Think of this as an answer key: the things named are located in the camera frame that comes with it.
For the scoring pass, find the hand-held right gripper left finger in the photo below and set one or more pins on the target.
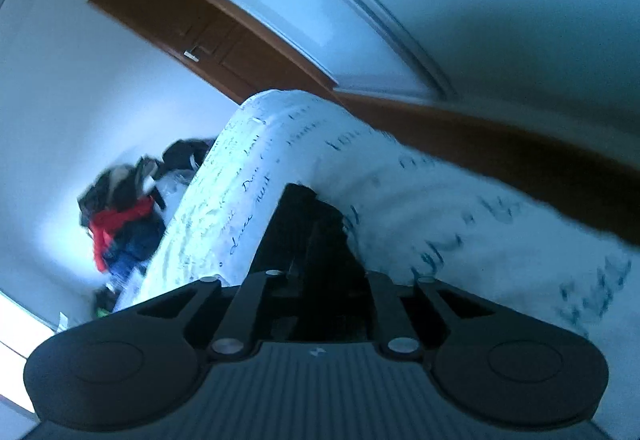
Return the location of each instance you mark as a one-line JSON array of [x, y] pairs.
[[252, 302]]

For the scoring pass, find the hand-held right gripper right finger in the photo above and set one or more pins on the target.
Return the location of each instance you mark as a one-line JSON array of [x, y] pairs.
[[387, 305]]

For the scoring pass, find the black pants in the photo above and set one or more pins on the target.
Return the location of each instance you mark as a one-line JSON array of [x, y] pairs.
[[315, 240]]

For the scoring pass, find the white script-printed bed cover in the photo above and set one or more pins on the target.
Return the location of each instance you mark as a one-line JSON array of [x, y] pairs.
[[450, 220]]

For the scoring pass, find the pile of clothes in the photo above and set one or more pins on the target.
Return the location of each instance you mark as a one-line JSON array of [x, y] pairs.
[[122, 225]]

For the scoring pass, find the black bag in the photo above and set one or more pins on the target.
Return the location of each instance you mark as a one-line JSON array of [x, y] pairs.
[[186, 154]]

